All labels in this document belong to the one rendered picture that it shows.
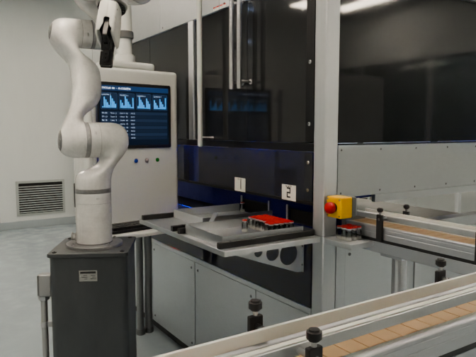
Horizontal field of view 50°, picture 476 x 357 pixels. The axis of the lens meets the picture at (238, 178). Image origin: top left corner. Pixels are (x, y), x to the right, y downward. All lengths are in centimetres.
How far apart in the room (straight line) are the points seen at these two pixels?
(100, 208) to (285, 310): 82
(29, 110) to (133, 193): 460
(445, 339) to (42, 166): 643
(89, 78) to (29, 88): 521
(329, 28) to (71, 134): 93
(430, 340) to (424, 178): 136
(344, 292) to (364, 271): 12
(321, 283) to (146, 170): 110
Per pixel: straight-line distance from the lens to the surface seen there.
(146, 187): 254
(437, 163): 226
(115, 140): 176
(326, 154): 179
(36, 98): 702
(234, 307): 239
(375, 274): 206
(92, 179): 175
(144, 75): 254
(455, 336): 95
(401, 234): 172
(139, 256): 270
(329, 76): 180
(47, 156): 704
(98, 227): 177
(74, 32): 189
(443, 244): 163
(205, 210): 229
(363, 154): 192
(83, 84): 181
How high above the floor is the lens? 126
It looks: 5 degrees down
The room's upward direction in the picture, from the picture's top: straight up
